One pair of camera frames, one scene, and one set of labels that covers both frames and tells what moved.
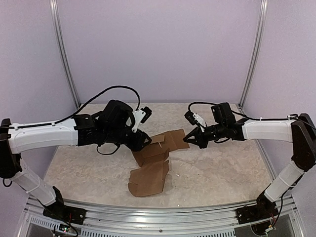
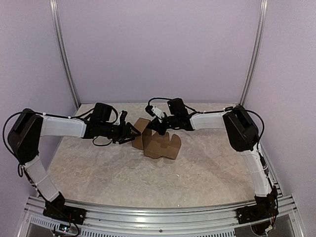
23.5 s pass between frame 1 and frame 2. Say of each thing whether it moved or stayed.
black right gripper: moved
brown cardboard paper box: moved
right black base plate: stayed
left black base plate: stayed
